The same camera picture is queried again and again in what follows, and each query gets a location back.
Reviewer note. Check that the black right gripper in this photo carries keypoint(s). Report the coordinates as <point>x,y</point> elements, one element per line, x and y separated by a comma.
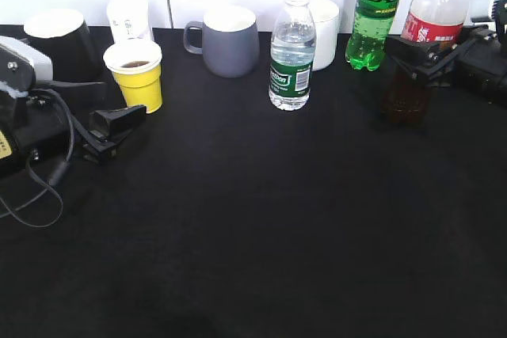
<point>476,63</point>

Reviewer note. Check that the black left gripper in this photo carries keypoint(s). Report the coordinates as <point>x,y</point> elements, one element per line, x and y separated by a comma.
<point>40,124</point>

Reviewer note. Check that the cola bottle red label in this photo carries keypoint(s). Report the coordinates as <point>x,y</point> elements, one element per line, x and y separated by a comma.
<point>441,21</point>

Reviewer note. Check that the yellow paper cup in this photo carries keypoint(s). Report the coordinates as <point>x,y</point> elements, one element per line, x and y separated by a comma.
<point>135,65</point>

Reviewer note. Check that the green sprite bottle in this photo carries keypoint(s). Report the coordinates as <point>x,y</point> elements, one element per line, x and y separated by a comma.
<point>372,23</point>

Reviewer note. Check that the black mug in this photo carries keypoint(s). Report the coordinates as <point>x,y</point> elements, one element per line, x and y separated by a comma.
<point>63,35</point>

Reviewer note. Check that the white purple yogurt bottle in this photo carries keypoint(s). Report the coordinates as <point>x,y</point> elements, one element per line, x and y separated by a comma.
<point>129,19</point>

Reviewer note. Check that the white mug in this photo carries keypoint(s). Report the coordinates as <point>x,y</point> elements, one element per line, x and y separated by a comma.
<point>326,16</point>

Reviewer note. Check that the clear water bottle green label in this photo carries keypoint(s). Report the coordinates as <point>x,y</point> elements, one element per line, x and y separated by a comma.
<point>292,52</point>

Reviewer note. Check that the grey mug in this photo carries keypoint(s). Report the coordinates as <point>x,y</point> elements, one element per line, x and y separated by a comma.
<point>227,38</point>

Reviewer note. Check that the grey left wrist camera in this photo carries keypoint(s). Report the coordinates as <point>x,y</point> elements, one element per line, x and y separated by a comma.
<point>22,66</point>

